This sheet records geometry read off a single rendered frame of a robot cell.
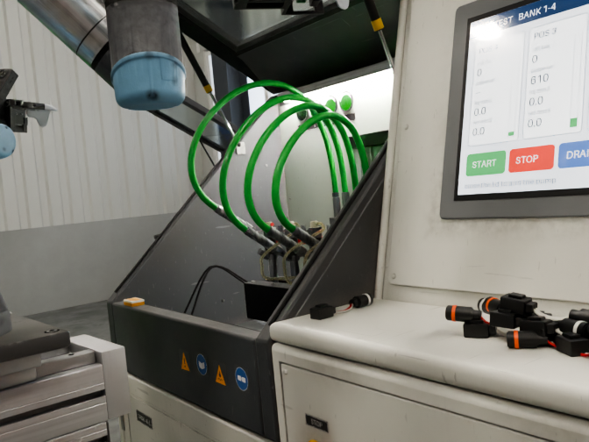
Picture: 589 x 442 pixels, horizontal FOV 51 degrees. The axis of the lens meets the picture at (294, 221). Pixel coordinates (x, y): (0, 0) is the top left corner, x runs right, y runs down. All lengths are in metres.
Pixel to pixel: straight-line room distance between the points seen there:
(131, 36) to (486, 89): 0.54
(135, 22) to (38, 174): 7.35
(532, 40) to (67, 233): 7.35
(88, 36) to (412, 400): 0.57
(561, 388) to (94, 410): 0.55
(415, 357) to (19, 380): 0.46
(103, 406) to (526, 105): 0.70
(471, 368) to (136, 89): 0.45
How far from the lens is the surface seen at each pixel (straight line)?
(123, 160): 8.41
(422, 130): 1.06
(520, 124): 0.94
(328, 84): 1.58
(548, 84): 0.93
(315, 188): 1.68
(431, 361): 0.72
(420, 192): 1.04
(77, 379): 0.85
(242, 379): 1.05
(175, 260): 1.61
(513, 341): 0.74
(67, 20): 0.81
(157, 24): 0.68
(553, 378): 0.65
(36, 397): 0.83
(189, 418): 1.27
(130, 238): 8.34
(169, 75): 0.67
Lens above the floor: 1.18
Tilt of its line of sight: 3 degrees down
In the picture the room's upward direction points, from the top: 5 degrees counter-clockwise
